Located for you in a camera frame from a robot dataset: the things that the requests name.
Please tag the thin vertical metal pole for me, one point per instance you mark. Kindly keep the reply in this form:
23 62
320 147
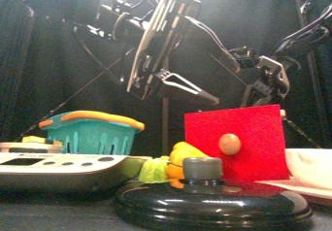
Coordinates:
164 128

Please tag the dark slanted frame pole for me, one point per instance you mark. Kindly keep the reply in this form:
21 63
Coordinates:
314 89

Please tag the black pot lid grey knob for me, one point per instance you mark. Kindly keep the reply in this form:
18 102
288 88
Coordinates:
207 209

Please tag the white flat tray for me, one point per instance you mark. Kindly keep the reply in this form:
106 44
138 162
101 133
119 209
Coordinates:
25 147

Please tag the teal basket orange rim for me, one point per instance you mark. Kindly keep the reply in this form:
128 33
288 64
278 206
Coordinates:
91 136

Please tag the white bowl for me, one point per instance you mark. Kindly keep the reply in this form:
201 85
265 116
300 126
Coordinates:
313 167

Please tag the small yellow toy block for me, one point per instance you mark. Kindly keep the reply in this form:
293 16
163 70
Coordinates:
33 139

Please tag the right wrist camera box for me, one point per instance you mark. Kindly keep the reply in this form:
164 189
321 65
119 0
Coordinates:
243 57

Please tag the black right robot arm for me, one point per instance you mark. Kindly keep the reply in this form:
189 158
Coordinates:
302 31

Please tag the white digital kitchen scale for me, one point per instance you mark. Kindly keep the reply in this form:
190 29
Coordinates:
56 173

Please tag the red box with wooden knob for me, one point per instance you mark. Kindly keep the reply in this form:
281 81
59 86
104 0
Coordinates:
254 128

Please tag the green toy leafy vegetable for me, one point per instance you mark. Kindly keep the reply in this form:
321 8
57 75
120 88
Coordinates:
152 170

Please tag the white plate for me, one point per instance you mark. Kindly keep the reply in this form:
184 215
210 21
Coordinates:
298 188

